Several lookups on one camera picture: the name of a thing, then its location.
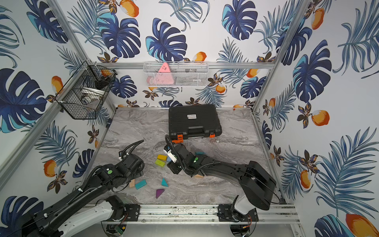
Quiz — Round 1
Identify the teal rectangular block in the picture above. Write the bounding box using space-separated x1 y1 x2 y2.
135 180 147 190

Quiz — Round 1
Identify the natural wood slanted block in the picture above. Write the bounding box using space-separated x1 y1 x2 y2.
128 179 135 188

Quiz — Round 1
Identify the yellow square block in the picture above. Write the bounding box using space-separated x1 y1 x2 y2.
157 155 167 161

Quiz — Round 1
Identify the lime green block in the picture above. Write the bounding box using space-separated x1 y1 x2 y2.
155 160 165 167

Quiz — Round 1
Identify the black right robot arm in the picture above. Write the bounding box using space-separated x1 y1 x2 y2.
164 144 276 210

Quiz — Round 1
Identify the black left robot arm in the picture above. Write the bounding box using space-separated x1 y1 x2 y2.
10 154 145 237

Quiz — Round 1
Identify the teal small triangle block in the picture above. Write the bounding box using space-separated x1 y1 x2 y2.
161 178 169 187

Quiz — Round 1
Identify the purple triangle block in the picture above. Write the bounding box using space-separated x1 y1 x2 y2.
156 189 165 199

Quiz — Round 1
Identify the black plastic tool case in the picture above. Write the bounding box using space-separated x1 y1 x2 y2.
168 104 222 140

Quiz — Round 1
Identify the pink triangle card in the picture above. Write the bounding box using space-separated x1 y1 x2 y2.
152 62 175 86

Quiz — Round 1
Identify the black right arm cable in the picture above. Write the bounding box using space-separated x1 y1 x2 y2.
164 134 178 155

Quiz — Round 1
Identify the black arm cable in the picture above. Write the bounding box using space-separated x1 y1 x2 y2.
118 140 145 159
164 134 178 155

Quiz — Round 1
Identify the orange handled screwdriver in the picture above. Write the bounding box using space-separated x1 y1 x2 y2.
171 137 203 144

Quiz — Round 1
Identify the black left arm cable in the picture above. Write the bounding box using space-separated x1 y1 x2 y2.
118 140 145 159

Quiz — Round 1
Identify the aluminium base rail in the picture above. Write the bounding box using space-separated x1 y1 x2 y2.
122 204 300 225

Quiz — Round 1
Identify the black corner bracket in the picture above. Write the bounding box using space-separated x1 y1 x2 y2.
106 118 113 128

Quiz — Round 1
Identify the black wire basket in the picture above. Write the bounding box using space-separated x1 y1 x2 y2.
54 61 117 120

